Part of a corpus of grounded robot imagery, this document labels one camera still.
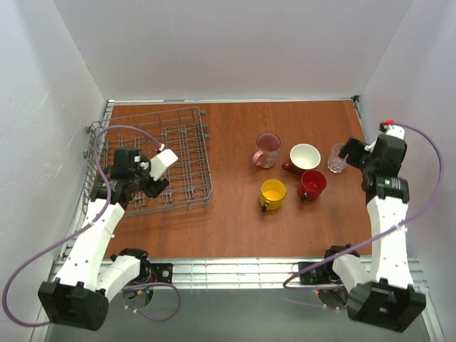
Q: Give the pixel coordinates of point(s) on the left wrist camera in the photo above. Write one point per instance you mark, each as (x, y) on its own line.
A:
(161, 162)

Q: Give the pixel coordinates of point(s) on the pink ghost pattern cup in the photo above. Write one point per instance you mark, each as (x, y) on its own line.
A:
(267, 150)

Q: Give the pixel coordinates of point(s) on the red floral mug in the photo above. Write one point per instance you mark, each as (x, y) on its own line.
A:
(302, 157)

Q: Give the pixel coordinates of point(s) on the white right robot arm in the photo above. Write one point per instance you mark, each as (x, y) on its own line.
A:
(383, 295)

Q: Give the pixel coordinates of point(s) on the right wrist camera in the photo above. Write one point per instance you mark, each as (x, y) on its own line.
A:
(388, 128)

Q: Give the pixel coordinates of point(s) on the aluminium mounting rail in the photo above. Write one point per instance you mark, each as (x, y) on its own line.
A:
(231, 273)

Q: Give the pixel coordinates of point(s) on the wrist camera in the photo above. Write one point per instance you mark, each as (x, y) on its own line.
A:
(161, 162)
(388, 128)

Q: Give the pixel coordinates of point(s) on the clear glass cup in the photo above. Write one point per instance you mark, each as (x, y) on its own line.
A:
(335, 163)

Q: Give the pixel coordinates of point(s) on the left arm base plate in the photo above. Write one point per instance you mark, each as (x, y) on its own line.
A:
(154, 272)

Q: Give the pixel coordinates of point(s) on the plain red mug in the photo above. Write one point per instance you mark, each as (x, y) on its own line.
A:
(311, 185)

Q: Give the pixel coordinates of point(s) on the grey wire dish rack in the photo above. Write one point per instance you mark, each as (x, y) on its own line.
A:
(183, 131)

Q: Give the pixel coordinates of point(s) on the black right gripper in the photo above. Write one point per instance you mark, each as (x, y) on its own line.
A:
(355, 152)

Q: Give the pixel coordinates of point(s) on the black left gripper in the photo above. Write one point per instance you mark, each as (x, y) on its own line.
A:
(153, 186)

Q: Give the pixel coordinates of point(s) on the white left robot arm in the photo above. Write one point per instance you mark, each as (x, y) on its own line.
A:
(80, 293)

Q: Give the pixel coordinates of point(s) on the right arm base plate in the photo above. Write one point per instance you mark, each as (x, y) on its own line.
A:
(322, 275)

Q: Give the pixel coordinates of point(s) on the yellow cup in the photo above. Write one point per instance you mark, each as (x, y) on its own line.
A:
(272, 195)

